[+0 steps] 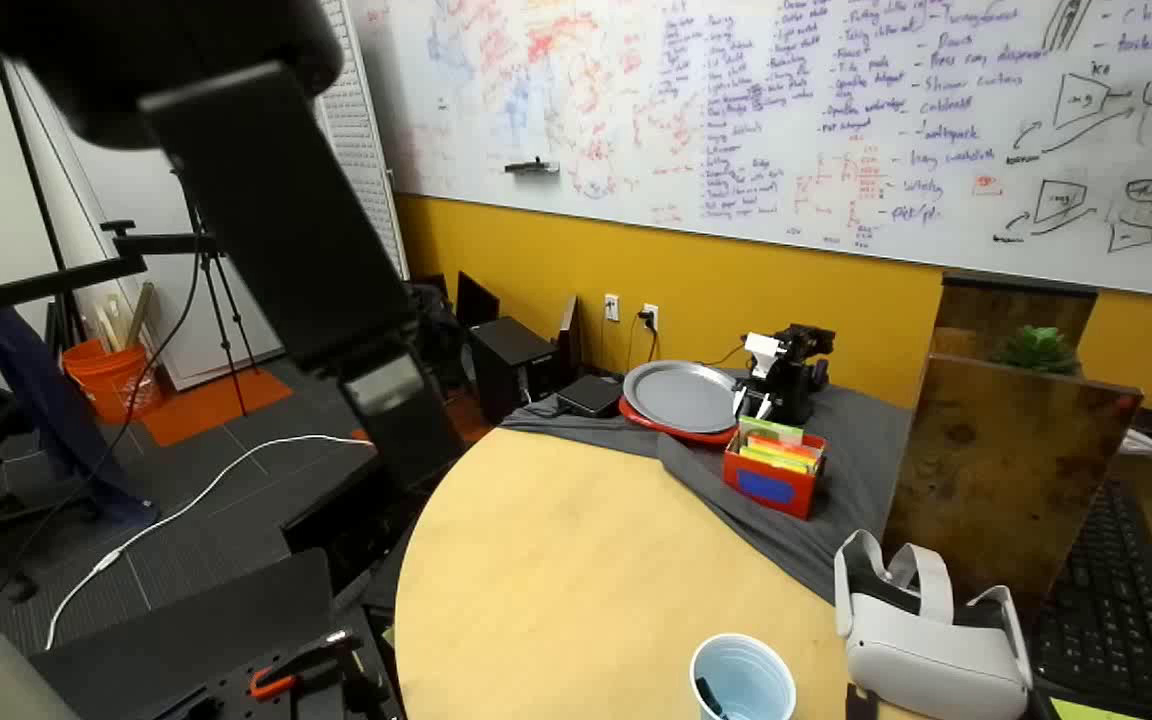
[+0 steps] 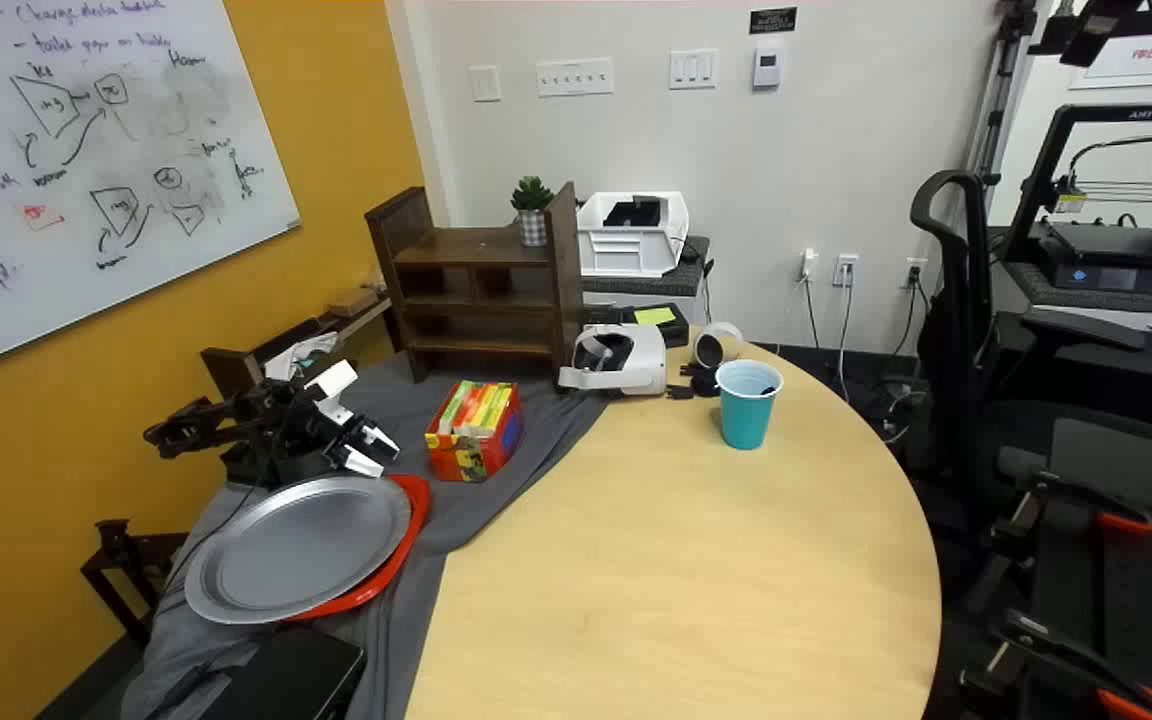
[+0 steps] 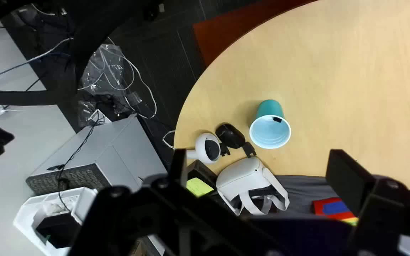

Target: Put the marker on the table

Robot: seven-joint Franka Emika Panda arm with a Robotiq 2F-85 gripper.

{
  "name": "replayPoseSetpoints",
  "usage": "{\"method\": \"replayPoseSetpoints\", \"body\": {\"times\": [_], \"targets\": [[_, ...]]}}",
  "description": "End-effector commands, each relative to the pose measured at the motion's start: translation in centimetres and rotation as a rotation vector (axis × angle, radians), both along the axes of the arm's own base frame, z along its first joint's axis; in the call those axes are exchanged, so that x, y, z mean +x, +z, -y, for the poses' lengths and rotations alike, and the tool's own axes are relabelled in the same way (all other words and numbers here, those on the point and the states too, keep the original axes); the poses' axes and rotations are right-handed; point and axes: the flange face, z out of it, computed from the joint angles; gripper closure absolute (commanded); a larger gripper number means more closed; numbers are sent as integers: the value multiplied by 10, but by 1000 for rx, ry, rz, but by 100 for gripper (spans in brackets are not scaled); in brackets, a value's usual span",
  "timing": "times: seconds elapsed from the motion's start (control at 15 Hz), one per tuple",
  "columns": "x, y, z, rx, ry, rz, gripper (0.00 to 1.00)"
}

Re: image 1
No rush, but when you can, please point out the black marker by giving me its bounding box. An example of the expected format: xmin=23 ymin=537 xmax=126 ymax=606
xmin=691 ymin=677 xmax=727 ymax=720

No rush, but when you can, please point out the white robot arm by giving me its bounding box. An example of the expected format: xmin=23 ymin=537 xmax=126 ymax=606
xmin=0 ymin=0 xmax=458 ymax=486

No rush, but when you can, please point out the small black box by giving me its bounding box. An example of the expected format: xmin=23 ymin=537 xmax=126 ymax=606
xmin=557 ymin=376 xmax=621 ymax=415

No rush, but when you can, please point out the grey metal plate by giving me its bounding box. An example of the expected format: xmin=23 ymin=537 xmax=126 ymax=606
xmin=624 ymin=359 xmax=735 ymax=436

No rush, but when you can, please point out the red plate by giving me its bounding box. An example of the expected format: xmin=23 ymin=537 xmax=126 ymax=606
xmin=616 ymin=393 xmax=735 ymax=448

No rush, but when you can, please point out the black eraser on whiteboard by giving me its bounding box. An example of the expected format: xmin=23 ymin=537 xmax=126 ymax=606
xmin=504 ymin=157 xmax=561 ymax=176

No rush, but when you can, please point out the black and white toy robot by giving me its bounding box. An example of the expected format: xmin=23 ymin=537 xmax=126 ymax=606
xmin=731 ymin=325 xmax=837 ymax=430

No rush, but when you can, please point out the red box of cards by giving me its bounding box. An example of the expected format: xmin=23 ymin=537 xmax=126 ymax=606
xmin=719 ymin=420 xmax=827 ymax=520

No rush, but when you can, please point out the light blue plastic cup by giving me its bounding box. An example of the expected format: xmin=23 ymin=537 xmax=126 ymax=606
xmin=688 ymin=634 xmax=799 ymax=720

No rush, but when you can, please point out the brown wooden shelf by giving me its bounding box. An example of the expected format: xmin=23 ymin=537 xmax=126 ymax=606
xmin=883 ymin=355 xmax=1139 ymax=615

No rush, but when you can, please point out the white VR headset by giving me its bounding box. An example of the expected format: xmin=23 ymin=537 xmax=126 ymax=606
xmin=831 ymin=530 xmax=1031 ymax=720

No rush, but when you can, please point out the small green potted plant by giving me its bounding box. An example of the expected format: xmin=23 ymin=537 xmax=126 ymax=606
xmin=999 ymin=325 xmax=1079 ymax=376

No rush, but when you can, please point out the whiteboard with writing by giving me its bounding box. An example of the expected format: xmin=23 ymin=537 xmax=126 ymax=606
xmin=351 ymin=0 xmax=1152 ymax=295

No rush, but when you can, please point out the black keyboard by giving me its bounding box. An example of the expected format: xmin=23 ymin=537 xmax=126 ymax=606
xmin=1030 ymin=486 xmax=1152 ymax=720

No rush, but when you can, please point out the white floor cable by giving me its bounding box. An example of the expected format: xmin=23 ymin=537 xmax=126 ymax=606
xmin=41 ymin=430 xmax=381 ymax=656

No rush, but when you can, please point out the black clamp orange handle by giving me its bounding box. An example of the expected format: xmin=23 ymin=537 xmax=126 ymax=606
xmin=243 ymin=629 xmax=377 ymax=707

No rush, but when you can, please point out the black camera tripod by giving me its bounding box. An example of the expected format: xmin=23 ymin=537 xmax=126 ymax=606
xmin=101 ymin=215 xmax=268 ymax=415

